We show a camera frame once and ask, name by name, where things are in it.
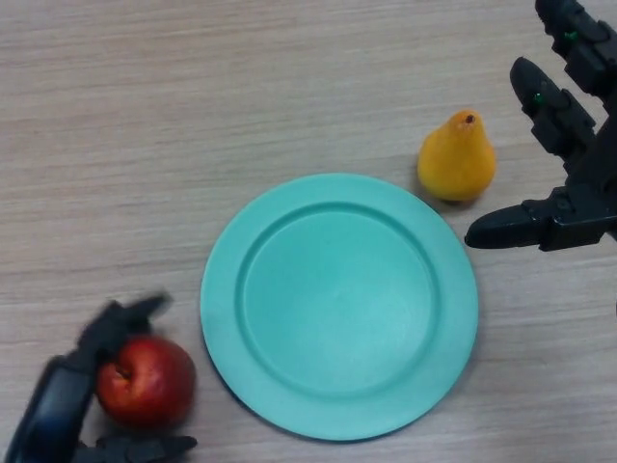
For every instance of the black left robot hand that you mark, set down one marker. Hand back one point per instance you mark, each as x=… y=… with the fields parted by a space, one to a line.
x=58 y=400

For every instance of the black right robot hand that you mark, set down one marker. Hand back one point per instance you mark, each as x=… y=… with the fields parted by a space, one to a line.
x=578 y=164

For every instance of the red apple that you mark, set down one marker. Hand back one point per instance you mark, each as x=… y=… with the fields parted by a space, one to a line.
x=147 y=382

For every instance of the green round plate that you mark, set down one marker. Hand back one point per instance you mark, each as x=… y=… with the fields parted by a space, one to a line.
x=339 y=307

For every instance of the yellow pear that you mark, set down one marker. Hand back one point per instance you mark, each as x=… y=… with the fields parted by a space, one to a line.
x=456 y=159

